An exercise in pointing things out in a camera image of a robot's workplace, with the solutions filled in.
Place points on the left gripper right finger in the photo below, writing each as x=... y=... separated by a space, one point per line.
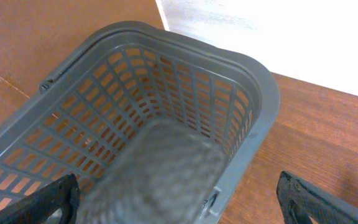
x=303 y=202

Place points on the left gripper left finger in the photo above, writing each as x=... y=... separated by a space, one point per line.
x=62 y=194

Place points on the grey plastic basket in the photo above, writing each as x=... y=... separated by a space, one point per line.
x=157 y=127

